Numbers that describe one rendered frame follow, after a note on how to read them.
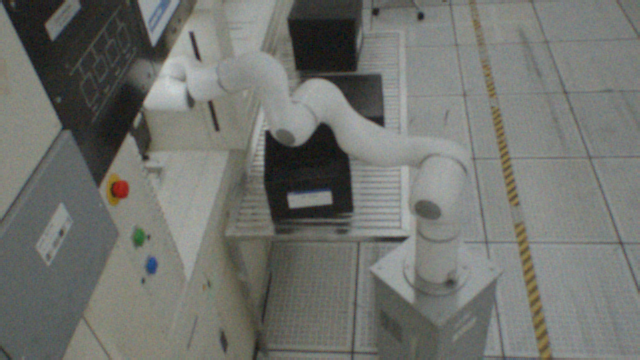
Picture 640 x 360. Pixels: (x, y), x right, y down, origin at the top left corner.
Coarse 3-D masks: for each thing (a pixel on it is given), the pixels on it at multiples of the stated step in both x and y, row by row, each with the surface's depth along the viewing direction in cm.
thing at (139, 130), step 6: (144, 114) 192; (138, 120) 187; (144, 120) 192; (132, 126) 183; (138, 126) 188; (144, 126) 193; (132, 132) 183; (138, 132) 188; (144, 132) 193; (138, 138) 188; (144, 138) 193; (150, 138) 199; (138, 144) 188; (144, 144) 194; (144, 150) 194; (144, 156) 197
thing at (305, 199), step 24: (264, 144) 196; (312, 144) 207; (336, 144) 207; (264, 168) 187; (288, 168) 210; (312, 168) 209; (336, 168) 208; (288, 192) 184; (312, 192) 185; (336, 192) 186; (288, 216) 192; (312, 216) 192
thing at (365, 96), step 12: (336, 84) 230; (348, 84) 229; (360, 84) 229; (372, 84) 228; (348, 96) 223; (360, 96) 223; (372, 96) 222; (360, 108) 217; (372, 108) 217; (384, 108) 232; (372, 120) 214; (384, 120) 226
